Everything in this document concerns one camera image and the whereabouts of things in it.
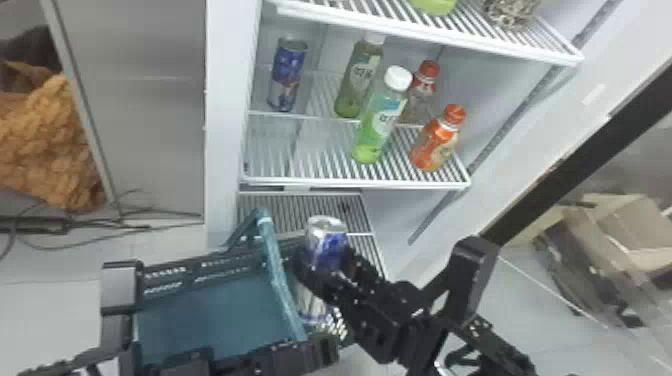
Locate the blue basket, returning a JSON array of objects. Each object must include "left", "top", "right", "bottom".
[{"left": 99, "top": 206, "right": 344, "bottom": 376}]

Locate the white fridge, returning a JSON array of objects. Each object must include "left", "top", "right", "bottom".
[{"left": 39, "top": 0, "right": 627, "bottom": 285}]

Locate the orange bottle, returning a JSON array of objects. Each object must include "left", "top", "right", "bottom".
[
  {"left": 408, "top": 103, "right": 468, "bottom": 173},
  {"left": 400, "top": 59, "right": 442, "bottom": 128}
]

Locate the blue can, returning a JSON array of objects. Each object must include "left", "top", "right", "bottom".
[
  {"left": 265, "top": 36, "right": 310, "bottom": 114},
  {"left": 293, "top": 214, "right": 351, "bottom": 328}
]

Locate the fridge door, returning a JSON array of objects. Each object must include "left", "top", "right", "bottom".
[{"left": 399, "top": 0, "right": 672, "bottom": 376}]

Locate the dark green bottle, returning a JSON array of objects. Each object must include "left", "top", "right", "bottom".
[{"left": 333, "top": 32, "right": 388, "bottom": 120}]

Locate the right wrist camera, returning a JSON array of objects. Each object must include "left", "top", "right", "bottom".
[{"left": 443, "top": 235, "right": 502, "bottom": 328}]

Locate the light green bottle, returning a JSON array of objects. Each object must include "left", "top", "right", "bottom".
[{"left": 349, "top": 64, "right": 414, "bottom": 166}]

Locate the brown woven basket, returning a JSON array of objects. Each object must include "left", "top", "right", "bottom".
[{"left": 0, "top": 59, "right": 107, "bottom": 212}]

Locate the grey patterned bottle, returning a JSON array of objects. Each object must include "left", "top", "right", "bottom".
[{"left": 479, "top": 0, "right": 542, "bottom": 29}]

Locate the black cable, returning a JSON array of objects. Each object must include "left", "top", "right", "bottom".
[{"left": 0, "top": 188, "right": 204, "bottom": 264}]

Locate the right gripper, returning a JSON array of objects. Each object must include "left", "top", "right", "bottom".
[{"left": 289, "top": 245, "right": 449, "bottom": 365}]

